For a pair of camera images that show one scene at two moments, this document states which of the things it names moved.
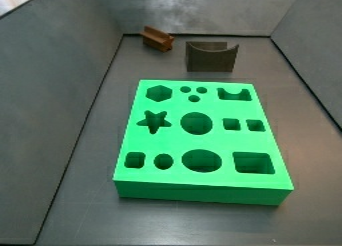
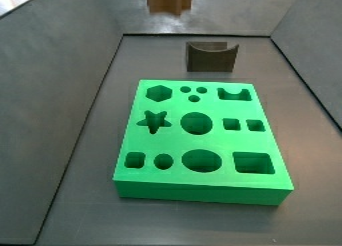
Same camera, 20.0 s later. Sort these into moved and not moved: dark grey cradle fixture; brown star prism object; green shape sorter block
Moved: brown star prism object
Not moved: green shape sorter block; dark grey cradle fixture
